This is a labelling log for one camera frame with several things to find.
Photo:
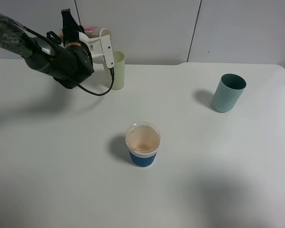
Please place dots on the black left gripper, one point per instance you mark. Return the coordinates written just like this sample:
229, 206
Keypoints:
82, 66

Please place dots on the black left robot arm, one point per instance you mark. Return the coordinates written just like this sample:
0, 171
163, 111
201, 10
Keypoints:
66, 59

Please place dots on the light green plastic cup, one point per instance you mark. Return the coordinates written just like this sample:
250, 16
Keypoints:
117, 60

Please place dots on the paper cup with blue sleeve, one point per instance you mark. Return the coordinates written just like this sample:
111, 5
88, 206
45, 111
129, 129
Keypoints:
143, 141

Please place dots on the teal plastic cup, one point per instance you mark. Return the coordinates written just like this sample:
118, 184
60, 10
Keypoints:
228, 92

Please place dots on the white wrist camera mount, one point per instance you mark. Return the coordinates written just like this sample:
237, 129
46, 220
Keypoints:
99, 45

